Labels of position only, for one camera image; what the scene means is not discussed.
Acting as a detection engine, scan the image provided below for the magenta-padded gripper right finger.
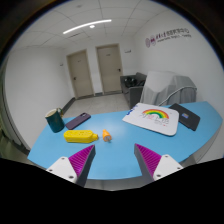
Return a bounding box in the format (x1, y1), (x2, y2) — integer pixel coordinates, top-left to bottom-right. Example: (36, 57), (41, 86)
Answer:
(133, 143), (184, 185)

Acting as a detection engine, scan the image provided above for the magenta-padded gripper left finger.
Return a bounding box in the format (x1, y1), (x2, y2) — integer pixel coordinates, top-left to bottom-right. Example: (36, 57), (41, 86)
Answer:
(46, 144), (97, 188)

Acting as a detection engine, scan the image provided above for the orange charger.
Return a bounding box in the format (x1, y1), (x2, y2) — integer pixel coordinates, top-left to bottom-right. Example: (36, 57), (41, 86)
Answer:
(101, 128), (113, 143)

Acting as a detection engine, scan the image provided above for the yellow power strip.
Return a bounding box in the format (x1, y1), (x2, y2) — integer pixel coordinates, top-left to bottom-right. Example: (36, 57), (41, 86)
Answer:
(63, 129), (100, 144)

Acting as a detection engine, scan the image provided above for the purple smartphone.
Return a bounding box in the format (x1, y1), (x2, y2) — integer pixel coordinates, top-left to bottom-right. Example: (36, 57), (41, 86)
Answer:
(65, 112), (92, 131)

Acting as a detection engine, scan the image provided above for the dark green mug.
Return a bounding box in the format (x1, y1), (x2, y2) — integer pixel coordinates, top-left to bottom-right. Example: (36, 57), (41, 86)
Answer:
(45, 107), (66, 134)

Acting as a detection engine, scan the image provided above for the dark grey notebook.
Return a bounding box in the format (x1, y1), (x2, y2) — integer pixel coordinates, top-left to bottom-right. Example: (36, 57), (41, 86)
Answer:
(169, 102), (201, 132)

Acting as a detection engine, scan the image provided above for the grey sofa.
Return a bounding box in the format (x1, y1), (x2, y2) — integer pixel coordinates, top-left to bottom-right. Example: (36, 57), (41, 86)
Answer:
(119, 71), (148, 109)

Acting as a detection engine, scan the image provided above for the white cloth-covered equipment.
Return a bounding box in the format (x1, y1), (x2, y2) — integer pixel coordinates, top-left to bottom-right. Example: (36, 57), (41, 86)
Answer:
(139, 70), (198, 107)

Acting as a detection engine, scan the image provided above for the black bag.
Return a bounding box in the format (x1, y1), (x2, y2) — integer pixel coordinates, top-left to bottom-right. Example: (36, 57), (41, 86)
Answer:
(123, 76), (138, 86)

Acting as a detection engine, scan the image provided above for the beige door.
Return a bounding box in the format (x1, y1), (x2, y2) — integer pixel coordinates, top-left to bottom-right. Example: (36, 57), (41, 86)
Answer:
(95, 43), (124, 95)
(66, 49), (95, 100)

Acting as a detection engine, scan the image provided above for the long ceiling light strip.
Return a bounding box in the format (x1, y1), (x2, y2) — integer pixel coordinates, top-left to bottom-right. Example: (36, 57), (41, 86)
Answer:
(62, 18), (113, 35)

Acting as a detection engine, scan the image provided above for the purple wall sign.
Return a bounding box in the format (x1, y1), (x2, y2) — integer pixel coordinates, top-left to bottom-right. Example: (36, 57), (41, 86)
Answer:
(144, 27), (193, 48)

